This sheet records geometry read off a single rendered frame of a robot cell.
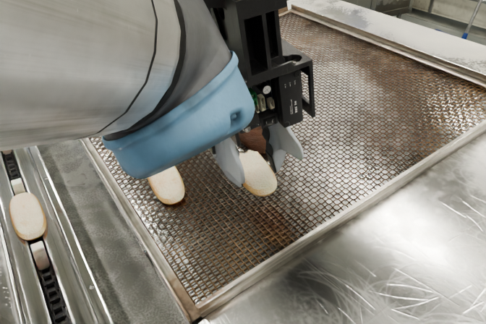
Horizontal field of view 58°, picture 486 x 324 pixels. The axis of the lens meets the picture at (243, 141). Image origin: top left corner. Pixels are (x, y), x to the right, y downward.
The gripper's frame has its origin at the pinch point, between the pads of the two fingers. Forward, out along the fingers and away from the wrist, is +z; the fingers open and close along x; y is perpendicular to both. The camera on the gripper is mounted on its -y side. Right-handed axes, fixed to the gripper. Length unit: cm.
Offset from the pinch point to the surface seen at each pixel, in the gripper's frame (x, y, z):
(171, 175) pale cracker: -7.5, -9.0, 4.7
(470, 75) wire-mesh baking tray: 36.2, -6.1, 5.3
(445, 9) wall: 293, -258, 143
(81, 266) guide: -20.2, -3.2, 7.3
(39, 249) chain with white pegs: -24.0, -6.9, 6.0
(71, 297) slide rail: -21.9, -0.5, 8.1
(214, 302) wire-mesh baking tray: -9.1, 9.6, 5.0
